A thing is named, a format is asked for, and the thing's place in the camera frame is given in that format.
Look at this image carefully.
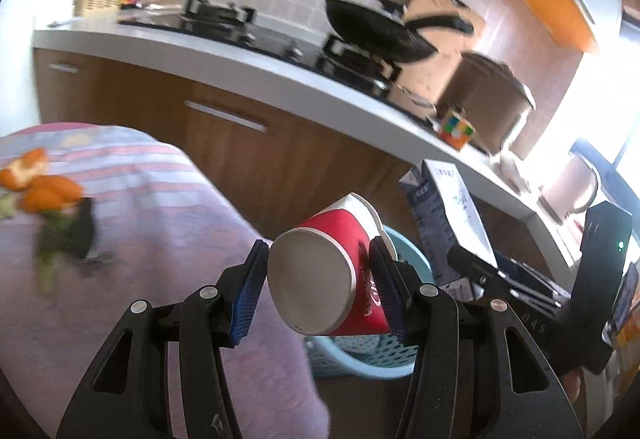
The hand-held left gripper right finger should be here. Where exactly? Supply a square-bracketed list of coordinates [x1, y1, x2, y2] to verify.
[369, 236, 585, 439]

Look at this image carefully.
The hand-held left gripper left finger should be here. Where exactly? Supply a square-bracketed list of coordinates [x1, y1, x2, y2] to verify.
[56, 239, 271, 439]

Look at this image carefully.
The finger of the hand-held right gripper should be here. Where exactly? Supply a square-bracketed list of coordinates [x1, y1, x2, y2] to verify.
[446, 246, 516, 294]
[497, 256, 573, 316]

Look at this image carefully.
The blue white milk carton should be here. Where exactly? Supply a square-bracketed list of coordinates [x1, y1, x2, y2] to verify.
[398, 159, 498, 302]

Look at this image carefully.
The red paper cup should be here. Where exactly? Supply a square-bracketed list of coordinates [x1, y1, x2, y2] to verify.
[267, 192, 396, 337]

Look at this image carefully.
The light blue plastic basket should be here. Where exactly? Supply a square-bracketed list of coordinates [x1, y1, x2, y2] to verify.
[302, 225, 433, 380]

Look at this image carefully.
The person's right hand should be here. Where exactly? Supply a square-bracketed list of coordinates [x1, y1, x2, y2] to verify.
[561, 365, 584, 404]

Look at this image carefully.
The pink kettle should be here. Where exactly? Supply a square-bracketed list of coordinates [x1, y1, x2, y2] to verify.
[539, 151, 601, 223]

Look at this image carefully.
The crumpled white cloth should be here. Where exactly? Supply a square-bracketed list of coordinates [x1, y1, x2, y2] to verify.
[492, 150, 534, 193]

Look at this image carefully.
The colourful puzzle cube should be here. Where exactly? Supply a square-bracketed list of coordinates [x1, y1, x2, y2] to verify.
[436, 108, 476, 150]

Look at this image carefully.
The wooden base cabinet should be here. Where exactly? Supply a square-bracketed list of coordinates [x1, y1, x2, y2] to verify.
[32, 48, 571, 290]

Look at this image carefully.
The brown rice cooker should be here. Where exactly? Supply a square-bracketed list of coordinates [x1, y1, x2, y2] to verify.
[437, 51, 537, 156]

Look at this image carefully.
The small black wrapper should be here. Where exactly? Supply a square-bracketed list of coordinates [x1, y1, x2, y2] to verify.
[67, 198, 97, 265]

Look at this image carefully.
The green vegetable scrap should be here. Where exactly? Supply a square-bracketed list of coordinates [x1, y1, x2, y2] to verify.
[35, 213, 68, 296]

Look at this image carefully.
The orange peel piece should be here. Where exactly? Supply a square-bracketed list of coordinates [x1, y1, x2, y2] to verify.
[0, 148, 51, 193]
[19, 175, 84, 216]

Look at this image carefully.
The white kitchen countertop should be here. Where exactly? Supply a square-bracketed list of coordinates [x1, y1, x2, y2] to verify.
[32, 16, 576, 270]

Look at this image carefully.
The black frying pan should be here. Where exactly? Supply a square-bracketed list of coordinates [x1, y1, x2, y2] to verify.
[324, 0, 475, 66]

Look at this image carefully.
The black gas stove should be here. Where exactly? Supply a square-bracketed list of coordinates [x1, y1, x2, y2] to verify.
[118, 0, 436, 120]

